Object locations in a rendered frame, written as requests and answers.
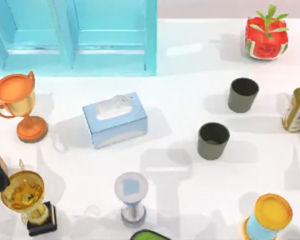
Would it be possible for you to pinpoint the orange and gold trophy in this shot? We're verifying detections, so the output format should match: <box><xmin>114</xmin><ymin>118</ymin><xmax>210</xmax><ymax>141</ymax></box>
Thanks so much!
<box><xmin>0</xmin><ymin>71</ymin><xmax>49</xmax><ymax>144</ymax></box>

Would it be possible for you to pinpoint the green tray with black rim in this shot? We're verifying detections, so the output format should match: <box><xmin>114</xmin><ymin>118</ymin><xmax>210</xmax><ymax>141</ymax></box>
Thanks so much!
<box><xmin>129</xmin><ymin>228</ymin><xmax>172</xmax><ymax>240</ymax></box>

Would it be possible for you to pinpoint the dark grey cup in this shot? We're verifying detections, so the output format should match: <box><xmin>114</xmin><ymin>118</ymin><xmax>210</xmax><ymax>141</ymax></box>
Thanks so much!
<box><xmin>197</xmin><ymin>122</ymin><xmax>231</xmax><ymax>161</ymax></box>
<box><xmin>227</xmin><ymin>77</ymin><xmax>260</xmax><ymax>114</ymax></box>

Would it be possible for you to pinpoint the light blue rack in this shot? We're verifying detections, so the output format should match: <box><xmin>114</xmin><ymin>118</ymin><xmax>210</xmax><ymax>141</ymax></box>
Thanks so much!
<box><xmin>0</xmin><ymin>0</ymin><xmax>158</xmax><ymax>78</ymax></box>

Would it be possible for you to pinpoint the gold trophy with black base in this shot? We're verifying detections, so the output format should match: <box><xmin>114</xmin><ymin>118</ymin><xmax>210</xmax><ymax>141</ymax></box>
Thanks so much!
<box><xmin>0</xmin><ymin>159</ymin><xmax>58</xmax><ymax>237</ymax></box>

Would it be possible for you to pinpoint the watermelon plant pot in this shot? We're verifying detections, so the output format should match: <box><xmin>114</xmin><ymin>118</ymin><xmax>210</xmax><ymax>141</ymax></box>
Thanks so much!
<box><xmin>244</xmin><ymin>3</ymin><xmax>290</xmax><ymax>61</ymax></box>

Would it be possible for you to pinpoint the light blue tissue box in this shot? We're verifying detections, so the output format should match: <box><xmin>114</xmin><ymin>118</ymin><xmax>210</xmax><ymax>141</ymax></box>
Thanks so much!
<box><xmin>81</xmin><ymin>91</ymin><xmax>149</xmax><ymax>150</ymax></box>

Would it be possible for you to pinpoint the yellow-green bottle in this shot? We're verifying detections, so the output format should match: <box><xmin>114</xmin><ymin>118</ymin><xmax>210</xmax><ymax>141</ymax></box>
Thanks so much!
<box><xmin>281</xmin><ymin>70</ymin><xmax>300</xmax><ymax>133</ymax></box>

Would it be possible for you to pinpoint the white and blue hourglass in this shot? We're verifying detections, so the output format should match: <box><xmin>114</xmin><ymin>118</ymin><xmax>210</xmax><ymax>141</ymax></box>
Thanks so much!
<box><xmin>114</xmin><ymin>171</ymin><xmax>149</xmax><ymax>228</ymax></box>

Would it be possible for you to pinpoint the blue can with yellow lid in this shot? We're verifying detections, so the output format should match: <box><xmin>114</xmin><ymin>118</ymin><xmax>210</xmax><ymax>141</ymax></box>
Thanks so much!
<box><xmin>242</xmin><ymin>193</ymin><xmax>294</xmax><ymax>240</ymax></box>

